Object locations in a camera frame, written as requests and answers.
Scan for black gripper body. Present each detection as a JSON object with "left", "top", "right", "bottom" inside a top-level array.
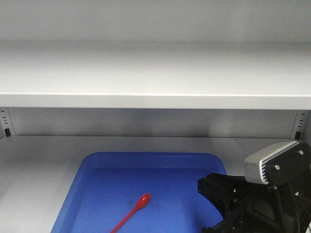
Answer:
[{"left": 222, "top": 182, "right": 311, "bottom": 233}]

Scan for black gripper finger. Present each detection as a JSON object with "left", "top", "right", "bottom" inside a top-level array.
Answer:
[
  {"left": 197, "top": 173, "right": 245, "bottom": 214},
  {"left": 201, "top": 219, "right": 233, "bottom": 233}
]

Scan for red plastic spoon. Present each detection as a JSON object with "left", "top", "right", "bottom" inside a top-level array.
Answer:
[{"left": 111, "top": 193, "right": 151, "bottom": 233}]

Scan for grey cabinet shelf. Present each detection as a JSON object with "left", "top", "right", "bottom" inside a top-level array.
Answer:
[{"left": 0, "top": 41, "right": 311, "bottom": 110}]

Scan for blue plastic tray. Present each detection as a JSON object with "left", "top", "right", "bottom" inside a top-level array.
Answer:
[{"left": 52, "top": 152, "right": 225, "bottom": 233}]

